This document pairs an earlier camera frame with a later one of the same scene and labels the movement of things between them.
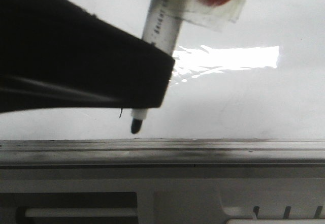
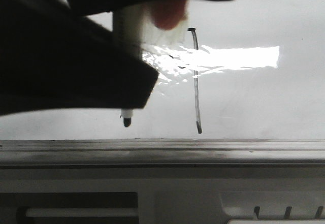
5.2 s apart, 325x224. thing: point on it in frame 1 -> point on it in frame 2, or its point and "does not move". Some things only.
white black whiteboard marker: [162, 30] -> [129, 23]
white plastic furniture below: [162, 194] does not move
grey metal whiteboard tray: [164, 152] does not move
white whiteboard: [262, 77] does not move
